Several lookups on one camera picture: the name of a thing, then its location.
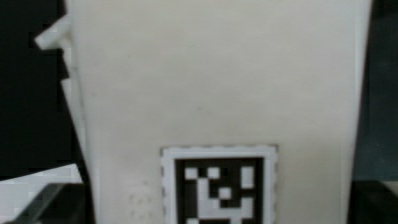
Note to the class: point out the white cabinet top block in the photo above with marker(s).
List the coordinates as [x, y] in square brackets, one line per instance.
[213, 74]

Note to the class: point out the white cabinet body box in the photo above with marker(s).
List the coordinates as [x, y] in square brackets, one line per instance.
[56, 40]

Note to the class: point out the white U-shaped fence frame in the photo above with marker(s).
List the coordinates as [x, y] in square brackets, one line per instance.
[23, 188]

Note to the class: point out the gripper right finger with black tip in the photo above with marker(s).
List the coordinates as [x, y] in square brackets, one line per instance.
[374, 204]

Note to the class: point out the gripper left finger with black tip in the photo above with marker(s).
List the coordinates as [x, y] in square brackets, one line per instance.
[60, 206]

